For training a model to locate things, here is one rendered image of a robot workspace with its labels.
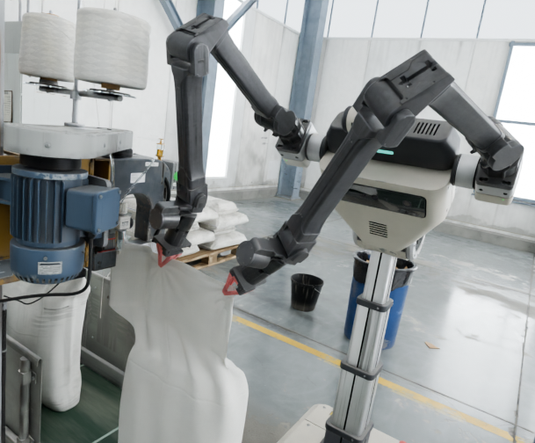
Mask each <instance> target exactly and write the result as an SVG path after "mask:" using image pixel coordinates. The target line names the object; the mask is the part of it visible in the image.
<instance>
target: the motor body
mask: <svg viewBox="0 0 535 443"><path fill-rule="evenodd" d="M11 172H12V174H11V212H10V233H11V235H12V236H14V237H13V238H12V239H11V240H10V267H11V271H12V273H13V274H14V275H15V277H16V278H18V279H19V280H22V281H24V282H27V283H32V284H41V285H50V284H58V283H62V282H66V281H69V280H72V279H74V278H75V277H76V276H78V274H79V273H80V272H81V271H82V269H83V262H84V253H85V241H84V239H82V238H81V237H80V230H78V229H70V228H67V227H66V224H65V206H66V193H67V191H68V189H69V188H74V187H78V186H83V185H88V182H89V179H87V177H88V171H87V170H84V169H81V168H80V169H79V170H72V171H60V170H47V169H39V168H33V167H28V166H24V165H22V164H21V163H17V164H14V165H12V166H11Z"/></svg>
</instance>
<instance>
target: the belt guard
mask: <svg viewBox="0 0 535 443"><path fill-rule="evenodd" d="M87 128H94V129H100V130H89V129H80V128H74V127H67V126H59V125H41V124H24V123H5V124H4V149H5V150H7V151H10V152H15V153H19V154H25V155H31V156H46V157H56V158H70V159H90V158H95V157H99V156H105V155H108V154H111V153H115V152H119V151H121V150H125V149H131V148H132V147H133V134H134V132H133V131H130V130H125V129H118V128H111V127H110V129H111V130H108V129H107V128H109V127H102V128H96V127H87Z"/></svg>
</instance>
